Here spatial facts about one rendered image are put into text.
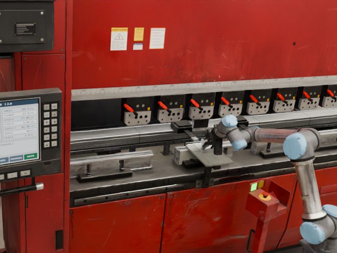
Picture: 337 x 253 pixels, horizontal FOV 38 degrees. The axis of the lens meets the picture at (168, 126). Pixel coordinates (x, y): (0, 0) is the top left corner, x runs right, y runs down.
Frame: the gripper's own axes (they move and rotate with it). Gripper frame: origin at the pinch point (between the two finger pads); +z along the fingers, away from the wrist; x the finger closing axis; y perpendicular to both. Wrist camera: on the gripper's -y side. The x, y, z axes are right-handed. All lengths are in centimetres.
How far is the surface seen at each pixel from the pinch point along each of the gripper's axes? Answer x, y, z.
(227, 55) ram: -9, 41, -37
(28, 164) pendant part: 109, -19, -55
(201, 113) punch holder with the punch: 3.0, 18.2, -11.3
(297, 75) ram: -62, 33, -26
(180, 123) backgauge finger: 3.1, 26.3, 18.7
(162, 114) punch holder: 28.5, 18.6, -12.7
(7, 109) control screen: 117, -4, -74
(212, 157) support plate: 0.5, -7.2, -5.1
